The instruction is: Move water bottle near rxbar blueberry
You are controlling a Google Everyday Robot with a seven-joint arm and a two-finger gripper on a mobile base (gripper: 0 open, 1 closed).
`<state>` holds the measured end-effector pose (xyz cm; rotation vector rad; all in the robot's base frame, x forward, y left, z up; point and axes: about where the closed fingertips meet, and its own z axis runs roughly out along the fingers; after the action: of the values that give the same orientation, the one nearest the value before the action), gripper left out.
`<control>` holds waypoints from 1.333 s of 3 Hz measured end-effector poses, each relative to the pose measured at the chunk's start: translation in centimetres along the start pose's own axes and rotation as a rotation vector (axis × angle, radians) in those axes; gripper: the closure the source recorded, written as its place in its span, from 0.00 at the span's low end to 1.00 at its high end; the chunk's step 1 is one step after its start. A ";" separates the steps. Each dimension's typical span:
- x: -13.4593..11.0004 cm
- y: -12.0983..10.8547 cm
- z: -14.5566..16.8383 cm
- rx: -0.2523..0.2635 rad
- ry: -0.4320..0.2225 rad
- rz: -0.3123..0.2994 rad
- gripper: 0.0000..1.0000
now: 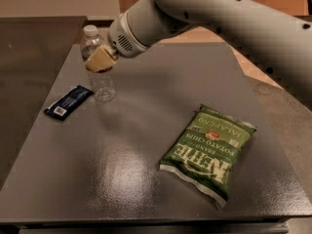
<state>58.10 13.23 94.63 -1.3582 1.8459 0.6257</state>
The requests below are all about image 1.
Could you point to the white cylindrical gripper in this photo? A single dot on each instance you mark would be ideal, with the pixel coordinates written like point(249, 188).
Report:
point(121, 39)

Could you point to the clear plastic water bottle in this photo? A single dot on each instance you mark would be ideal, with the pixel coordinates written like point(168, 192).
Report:
point(101, 82)

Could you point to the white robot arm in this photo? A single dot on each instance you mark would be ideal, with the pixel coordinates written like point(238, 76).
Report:
point(278, 44)

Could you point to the dark blue rxbar wrapper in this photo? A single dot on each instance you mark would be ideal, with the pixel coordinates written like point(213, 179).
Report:
point(64, 106)

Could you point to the dark side table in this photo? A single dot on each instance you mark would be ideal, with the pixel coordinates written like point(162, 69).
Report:
point(32, 52)

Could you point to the green jalapeno potato chips bag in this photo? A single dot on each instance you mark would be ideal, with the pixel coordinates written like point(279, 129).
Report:
point(206, 151)

